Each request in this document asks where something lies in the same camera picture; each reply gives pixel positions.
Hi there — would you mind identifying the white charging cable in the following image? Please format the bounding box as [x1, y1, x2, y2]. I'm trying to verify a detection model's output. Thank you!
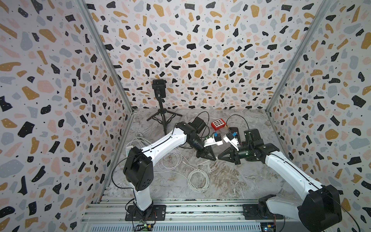
[126, 133, 230, 193]

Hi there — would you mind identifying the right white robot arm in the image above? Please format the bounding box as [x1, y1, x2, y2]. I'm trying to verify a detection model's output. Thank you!
[218, 129, 343, 232]

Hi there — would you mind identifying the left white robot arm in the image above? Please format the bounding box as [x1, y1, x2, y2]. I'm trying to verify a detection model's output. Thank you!
[123, 121, 223, 213]

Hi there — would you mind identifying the red grid box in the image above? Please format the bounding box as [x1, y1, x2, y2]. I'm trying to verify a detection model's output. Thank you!
[211, 119, 226, 131]

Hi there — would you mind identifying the right circuit board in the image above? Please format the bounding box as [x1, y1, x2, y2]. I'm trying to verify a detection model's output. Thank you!
[260, 222, 276, 232]

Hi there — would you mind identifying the circuit board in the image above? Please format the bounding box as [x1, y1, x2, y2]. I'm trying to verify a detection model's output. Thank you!
[135, 223, 153, 232]
[260, 222, 276, 232]

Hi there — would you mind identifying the left circuit board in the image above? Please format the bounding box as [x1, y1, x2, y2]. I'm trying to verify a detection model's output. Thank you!
[135, 223, 153, 232]

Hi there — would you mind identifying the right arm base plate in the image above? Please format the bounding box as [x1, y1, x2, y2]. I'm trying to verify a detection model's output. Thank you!
[242, 204, 284, 220]

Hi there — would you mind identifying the black camera on tripod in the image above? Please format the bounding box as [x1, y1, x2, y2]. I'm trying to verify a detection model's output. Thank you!
[147, 79, 183, 135]

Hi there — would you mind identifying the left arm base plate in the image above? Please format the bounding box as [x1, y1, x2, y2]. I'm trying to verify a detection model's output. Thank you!
[125, 205, 166, 221]

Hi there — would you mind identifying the aluminium rail frame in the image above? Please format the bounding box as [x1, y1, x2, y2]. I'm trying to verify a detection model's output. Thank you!
[81, 195, 307, 232]

